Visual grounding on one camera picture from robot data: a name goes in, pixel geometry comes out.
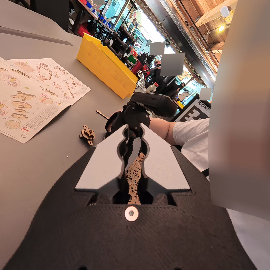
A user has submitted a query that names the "laser-cut wooden parts sheet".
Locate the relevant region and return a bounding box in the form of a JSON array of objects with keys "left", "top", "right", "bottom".
[{"left": 124, "top": 152, "right": 146, "bottom": 205}]

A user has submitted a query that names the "small round wooden model assembly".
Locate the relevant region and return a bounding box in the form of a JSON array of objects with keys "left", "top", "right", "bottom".
[{"left": 79, "top": 125, "right": 96, "bottom": 146}]

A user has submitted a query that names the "white plastic bottle red cap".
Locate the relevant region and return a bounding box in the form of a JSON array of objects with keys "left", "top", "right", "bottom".
[{"left": 144, "top": 82, "right": 159, "bottom": 94}]

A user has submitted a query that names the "black dumbbell rack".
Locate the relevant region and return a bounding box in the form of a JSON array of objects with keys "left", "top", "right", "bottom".
[{"left": 103, "top": 24, "right": 136, "bottom": 64}]

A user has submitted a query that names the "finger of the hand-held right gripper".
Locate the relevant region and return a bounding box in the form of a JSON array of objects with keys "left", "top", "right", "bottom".
[{"left": 124, "top": 136, "right": 142, "bottom": 169}]

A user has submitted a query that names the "dark cabinet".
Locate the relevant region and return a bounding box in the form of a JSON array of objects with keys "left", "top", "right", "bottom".
[{"left": 31, "top": 0, "right": 70, "bottom": 32}]

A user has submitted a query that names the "person's right forearm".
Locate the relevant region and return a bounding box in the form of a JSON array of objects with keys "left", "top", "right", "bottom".
[{"left": 149, "top": 117, "right": 176, "bottom": 146}]

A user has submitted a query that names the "red container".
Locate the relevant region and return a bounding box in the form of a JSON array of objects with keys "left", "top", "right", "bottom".
[{"left": 131, "top": 59, "right": 144, "bottom": 74}]

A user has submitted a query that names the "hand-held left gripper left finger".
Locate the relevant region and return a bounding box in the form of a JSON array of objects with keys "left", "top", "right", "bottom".
[{"left": 75, "top": 124, "right": 129, "bottom": 193}]

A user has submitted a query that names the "black ceiling duct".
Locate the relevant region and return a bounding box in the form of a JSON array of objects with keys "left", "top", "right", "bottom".
[{"left": 143, "top": 0, "right": 218, "bottom": 85}]

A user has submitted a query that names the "printed instruction booklet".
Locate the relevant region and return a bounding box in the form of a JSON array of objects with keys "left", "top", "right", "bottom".
[{"left": 0, "top": 57, "right": 91, "bottom": 144}]

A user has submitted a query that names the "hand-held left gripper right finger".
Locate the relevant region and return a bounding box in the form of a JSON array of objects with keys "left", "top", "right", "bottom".
[{"left": 140, "top": 123, "right": 191, "bottom": 193}]

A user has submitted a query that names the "yellow plastic bin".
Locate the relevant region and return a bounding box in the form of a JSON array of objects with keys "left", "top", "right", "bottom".
[{"left": 76, "top": 33, "right": 138, "bottom": 99}]

